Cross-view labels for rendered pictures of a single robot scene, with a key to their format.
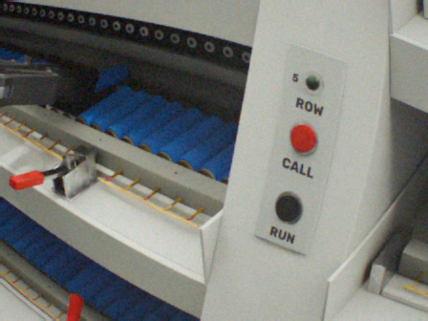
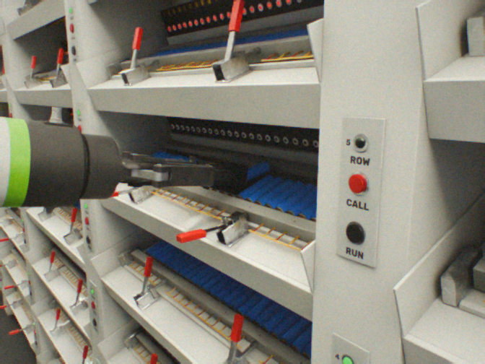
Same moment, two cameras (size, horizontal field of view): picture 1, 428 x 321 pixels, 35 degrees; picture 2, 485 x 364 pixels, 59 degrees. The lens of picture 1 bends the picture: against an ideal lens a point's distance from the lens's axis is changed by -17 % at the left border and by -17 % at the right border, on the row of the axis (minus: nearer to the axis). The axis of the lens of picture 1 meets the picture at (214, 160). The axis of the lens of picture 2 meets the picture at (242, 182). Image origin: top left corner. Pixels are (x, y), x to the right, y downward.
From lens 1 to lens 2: 0.10 m
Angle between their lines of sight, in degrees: 18
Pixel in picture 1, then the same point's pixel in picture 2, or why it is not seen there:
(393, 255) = (461, 271)
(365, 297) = (442, 308)
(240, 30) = (312, 118)
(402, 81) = (439, 120)
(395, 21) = (429, 66)
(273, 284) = (356, 292)
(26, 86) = (184, 173)
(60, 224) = (224, 263)
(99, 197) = (250, 242)
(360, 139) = (402, 176)
